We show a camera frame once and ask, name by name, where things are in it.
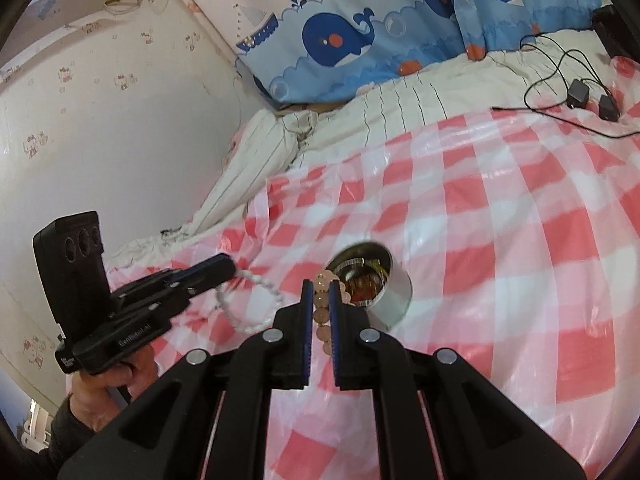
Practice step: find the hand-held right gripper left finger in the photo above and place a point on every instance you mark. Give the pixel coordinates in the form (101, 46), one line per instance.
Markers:
(308, 310)

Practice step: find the round metal tin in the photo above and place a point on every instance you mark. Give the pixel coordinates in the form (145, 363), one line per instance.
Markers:
(395, 300)

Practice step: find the black power adapter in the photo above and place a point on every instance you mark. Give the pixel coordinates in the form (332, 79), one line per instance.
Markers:
(609, 107)
(578, 94)

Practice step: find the dark bed frame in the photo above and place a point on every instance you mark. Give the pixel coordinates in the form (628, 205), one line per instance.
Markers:
(612, 30)

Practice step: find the white striped bedding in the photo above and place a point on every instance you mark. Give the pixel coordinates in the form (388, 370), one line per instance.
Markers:
(260, 150)

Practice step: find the person's left hand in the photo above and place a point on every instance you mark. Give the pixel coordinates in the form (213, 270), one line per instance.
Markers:
(145, 367)

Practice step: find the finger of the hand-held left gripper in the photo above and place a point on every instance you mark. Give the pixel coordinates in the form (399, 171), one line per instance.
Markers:
(200, 267)
(190, 287)

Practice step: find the red white checkered plastic sheet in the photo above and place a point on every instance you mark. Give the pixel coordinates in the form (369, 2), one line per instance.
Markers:
(475, 235)

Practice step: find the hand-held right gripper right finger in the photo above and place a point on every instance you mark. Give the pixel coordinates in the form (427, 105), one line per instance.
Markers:
(336, 310)

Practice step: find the blue whale print curtain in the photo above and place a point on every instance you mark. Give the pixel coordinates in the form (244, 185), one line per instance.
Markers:
(400, 25)

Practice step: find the person's left forearm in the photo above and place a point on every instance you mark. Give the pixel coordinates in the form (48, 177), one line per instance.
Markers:
(60, 440)

